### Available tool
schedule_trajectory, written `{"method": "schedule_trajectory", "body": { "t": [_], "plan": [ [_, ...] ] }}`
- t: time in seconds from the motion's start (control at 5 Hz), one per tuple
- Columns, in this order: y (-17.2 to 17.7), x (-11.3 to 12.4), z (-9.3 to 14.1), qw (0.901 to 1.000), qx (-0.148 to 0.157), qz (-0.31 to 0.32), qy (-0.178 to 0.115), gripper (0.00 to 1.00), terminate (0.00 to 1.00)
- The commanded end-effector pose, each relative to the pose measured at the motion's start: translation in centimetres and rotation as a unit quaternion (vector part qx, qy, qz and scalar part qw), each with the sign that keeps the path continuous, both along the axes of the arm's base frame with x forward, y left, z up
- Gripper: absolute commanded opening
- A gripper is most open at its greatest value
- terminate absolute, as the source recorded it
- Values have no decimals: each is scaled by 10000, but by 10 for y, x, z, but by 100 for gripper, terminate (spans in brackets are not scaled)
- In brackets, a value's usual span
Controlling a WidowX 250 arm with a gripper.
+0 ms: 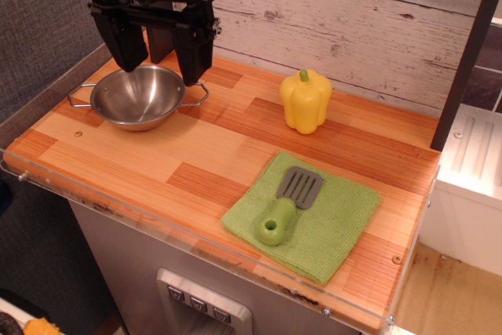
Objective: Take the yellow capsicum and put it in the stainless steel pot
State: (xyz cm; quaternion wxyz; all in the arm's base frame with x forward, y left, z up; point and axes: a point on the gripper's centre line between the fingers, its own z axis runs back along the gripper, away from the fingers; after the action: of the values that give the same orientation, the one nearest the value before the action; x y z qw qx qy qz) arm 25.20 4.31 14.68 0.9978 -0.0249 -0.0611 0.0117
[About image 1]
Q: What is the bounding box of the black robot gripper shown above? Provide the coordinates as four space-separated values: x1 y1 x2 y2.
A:
89 0 218 86

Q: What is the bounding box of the yellow toy bell pepper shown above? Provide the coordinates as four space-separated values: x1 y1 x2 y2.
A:
279 69 333 135

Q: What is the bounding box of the small stainless steel wok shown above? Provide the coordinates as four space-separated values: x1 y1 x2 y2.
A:
67 65 209 132

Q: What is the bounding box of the clear acrylic edge guard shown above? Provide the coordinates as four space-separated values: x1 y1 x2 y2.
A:
5 143 436 334

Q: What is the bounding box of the grey green toy spatula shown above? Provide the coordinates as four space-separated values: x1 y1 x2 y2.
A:
256 166 324 246

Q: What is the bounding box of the silver toy fridge cabinet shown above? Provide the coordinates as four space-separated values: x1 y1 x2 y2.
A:
70 202 356 334

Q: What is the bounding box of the green woven cloth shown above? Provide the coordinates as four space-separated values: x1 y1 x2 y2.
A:
221 151 380 284

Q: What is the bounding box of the grey ice dispenser panel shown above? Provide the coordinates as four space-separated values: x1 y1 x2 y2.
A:
156 268 253 334

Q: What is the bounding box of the orange object bottom left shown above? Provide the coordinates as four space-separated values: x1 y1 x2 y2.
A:
23 318 62 335

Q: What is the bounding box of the white toy sink unit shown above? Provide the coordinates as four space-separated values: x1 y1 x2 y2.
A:
420 105 501 275

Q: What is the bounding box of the dark left shelf post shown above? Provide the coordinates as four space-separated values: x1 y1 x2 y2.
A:
146 27 175 64

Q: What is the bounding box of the dark shelf post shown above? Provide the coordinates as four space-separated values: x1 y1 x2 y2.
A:
146 27 175 64
430 0 499 151

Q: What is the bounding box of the dark right shelf post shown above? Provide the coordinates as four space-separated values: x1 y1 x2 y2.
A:
430 0 499 151

